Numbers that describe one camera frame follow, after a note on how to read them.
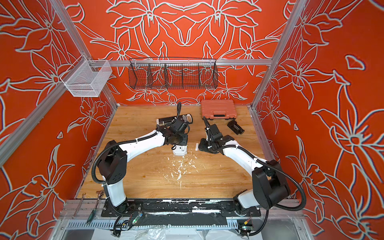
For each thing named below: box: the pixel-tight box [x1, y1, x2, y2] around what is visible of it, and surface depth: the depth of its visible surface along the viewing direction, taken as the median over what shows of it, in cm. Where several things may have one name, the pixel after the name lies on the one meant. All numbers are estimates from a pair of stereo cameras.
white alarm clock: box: [172, 144, 188, 156], surface depth 92 cm
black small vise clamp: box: [227, 120, 245, 135], surface depth 106 cm
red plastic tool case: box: [200, 99, 237, 120], surface depth 113 cm
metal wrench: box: [72, 192, 86, 219], surface depth 76 cm
